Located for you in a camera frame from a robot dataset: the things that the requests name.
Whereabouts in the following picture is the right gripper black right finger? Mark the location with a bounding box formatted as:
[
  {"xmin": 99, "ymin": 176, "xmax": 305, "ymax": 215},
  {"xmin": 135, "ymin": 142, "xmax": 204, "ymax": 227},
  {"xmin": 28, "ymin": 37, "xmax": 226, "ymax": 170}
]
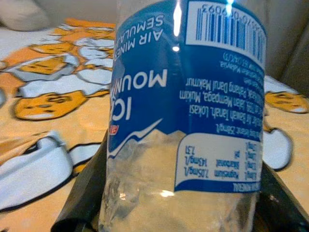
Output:
[{"xmin": 255, "ymin": 163, "xmax": 309, "ymax": 232}]

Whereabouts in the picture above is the white quilted mattress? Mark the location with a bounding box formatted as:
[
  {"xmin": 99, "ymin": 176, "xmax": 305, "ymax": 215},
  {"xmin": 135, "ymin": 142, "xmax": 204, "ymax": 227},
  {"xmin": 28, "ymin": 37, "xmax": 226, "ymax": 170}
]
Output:
[{"xmin": 0, "ymin": 26, "xmax": 61, "ymax": 61}]

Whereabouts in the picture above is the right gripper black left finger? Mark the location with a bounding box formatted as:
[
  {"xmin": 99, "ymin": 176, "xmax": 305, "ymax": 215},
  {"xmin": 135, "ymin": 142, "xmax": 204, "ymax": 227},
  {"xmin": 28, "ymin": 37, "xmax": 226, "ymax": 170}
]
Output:
[{"xmin": 50, "ymin": 129, "xmax": 109, "ymax": 232}]

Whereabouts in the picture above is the clear water bottle blue label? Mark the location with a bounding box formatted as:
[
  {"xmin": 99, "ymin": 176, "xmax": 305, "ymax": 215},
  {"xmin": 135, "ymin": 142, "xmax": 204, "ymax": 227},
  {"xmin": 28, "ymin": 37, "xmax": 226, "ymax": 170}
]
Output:
[{"xmin": 98, "ymin": 0, "xmax": 268, "ymax": 232}]

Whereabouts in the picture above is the white plush toy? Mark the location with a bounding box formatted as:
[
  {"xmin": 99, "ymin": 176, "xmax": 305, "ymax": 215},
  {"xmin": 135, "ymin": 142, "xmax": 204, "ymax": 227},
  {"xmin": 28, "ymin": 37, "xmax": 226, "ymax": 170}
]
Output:
[{"xmin": 0, "ymin": 0, "xmax": 51, "ymax": 32}]

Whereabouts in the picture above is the yellow egg cartoon blanket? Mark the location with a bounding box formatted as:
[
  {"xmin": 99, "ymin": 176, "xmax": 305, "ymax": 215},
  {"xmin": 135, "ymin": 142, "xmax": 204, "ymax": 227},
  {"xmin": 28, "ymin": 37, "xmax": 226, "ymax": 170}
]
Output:
[{"xmin": 0, "ymin": 16, "xmax": 309, "ymax": 232}]

